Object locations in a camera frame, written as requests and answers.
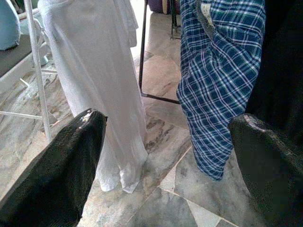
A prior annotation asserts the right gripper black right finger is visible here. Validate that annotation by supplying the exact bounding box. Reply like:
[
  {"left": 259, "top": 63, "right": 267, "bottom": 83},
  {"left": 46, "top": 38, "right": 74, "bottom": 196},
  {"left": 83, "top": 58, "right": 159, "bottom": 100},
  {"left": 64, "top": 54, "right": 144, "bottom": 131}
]
[{"left": 228, "top": 113, "right": 303, "bottom": 227}]

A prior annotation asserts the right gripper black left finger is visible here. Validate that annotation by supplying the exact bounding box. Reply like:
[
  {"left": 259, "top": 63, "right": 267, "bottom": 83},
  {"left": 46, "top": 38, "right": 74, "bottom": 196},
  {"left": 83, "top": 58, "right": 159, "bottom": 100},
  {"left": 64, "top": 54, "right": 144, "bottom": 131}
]
[{"left": 0, "top": 108, "right": 108, "bottom": 227}]

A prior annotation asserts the white garment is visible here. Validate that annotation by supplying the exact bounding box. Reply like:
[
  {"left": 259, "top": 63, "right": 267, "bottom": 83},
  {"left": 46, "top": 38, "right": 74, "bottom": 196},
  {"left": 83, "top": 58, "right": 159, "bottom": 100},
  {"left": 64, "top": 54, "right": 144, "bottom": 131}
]
[{"left": 37, "top": 0, "right": 149, "bottom": 193}]

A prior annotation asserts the blue plaid shirt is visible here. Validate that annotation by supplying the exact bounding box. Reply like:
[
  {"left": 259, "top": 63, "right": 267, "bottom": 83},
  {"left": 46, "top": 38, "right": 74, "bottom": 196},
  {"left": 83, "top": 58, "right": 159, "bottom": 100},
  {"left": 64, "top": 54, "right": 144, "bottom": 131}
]
[{"left": 176, "top": 0, "right": 266, "bottom": 182}]

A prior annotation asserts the black hanging garment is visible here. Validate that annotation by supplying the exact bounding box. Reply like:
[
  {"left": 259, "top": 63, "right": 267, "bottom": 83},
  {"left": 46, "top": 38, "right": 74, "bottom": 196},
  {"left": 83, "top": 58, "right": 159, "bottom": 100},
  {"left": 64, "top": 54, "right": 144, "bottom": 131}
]
[{"left": 245, "top": 0, "right": 303, "bottom": 152}]

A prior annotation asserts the grey white folding chair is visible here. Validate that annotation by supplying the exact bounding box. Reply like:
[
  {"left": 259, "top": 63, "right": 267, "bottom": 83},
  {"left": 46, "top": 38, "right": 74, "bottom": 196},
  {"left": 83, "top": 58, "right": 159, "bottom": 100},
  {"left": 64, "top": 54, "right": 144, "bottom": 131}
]
[{"left": 0, "top": 0, "right": 59, "bottom": 142}]

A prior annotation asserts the black metal drying rack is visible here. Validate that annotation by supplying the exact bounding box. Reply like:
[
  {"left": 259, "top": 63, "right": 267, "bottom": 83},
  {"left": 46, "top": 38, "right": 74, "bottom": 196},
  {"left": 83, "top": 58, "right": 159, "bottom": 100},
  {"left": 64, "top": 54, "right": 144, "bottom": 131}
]
[{"left": 138, "top": 0, "right": 182, "bottom": 105}]

